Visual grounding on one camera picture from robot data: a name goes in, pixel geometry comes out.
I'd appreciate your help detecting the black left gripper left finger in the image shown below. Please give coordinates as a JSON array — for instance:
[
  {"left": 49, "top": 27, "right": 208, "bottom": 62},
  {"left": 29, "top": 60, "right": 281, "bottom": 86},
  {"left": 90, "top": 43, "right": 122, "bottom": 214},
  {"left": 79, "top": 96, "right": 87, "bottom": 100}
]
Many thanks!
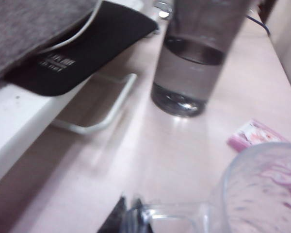
[{"left": 97, "top": 196, "right": 127, "bottom": 233}]

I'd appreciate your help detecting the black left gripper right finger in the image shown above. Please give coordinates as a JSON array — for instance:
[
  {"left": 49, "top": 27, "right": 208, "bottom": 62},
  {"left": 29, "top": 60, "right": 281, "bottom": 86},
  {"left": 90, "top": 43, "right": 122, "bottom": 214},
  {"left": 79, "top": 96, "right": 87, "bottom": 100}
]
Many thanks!
[{"left": 125, "top": 198, "right": 153, "bottom": 233}]

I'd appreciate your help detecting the clear plastic mug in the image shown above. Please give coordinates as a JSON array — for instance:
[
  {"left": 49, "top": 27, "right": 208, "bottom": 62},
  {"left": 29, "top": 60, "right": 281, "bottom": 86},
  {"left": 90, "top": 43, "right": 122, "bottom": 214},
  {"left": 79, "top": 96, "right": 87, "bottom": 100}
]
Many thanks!
[{"left": 125, "top": 142, "right": 291, "bottom": 233}]

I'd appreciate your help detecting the tall tinted water glass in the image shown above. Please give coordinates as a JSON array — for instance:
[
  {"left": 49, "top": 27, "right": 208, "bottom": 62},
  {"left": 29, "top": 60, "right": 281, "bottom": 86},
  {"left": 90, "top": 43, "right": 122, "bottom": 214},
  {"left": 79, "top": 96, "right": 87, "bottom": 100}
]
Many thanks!
[{"left": 151, "top": 0, "right": 253, "bottom": 117}]

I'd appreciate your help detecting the pink paper packet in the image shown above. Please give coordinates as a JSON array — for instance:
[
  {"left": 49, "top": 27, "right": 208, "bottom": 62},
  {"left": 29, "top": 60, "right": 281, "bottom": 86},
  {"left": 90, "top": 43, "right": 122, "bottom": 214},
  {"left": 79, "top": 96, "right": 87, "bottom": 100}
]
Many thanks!
[{"left": 227, "top": 118, "right": 290, "bottom": 152}]

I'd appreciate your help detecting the black pouch with white print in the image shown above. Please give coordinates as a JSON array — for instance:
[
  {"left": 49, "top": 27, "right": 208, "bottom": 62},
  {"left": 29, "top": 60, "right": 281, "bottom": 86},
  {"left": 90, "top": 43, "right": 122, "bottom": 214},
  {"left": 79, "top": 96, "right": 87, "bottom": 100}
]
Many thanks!
[{"left": 3, "top": 0, "right": 159, "bottom": 97}]

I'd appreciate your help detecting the small shiny metal object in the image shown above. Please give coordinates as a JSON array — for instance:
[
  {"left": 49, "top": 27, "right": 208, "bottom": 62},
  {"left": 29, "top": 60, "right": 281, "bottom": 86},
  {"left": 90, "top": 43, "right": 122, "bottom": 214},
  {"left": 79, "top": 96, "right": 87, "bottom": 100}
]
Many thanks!
[{"left": 152, "top": 0, "right": 173, "bottom": 19}]

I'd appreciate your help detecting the grey fabric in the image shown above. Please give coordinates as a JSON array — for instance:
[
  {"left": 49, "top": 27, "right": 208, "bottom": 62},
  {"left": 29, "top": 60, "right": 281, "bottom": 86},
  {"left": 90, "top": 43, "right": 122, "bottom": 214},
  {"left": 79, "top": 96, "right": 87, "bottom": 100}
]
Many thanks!
[{"left": 0, "top": 0, "right": 102, "bottom": 82}]

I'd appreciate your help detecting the white riser with wire leg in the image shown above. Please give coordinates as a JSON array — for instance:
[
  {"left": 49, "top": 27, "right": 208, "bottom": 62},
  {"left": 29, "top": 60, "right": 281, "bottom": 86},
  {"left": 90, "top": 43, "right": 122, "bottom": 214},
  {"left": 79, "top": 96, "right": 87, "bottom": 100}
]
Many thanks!
[{"left": 0, "top": 72, "right": 138, "bottom": 189}]

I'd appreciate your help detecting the thin white cable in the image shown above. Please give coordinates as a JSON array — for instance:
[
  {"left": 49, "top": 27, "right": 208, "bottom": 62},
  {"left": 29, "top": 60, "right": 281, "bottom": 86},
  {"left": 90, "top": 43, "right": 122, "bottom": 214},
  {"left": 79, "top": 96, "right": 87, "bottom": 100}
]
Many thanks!
[{"left": 36, "top": 0, "right": 106, "bottom": 54}]

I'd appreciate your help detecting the dark blue cable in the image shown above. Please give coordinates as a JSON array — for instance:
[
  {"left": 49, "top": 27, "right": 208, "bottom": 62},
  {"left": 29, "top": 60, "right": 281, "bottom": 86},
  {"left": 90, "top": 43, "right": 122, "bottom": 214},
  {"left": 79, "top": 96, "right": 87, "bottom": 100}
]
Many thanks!
[{"left": 246, "top": 14, "right": 272, "bottom": 37}]

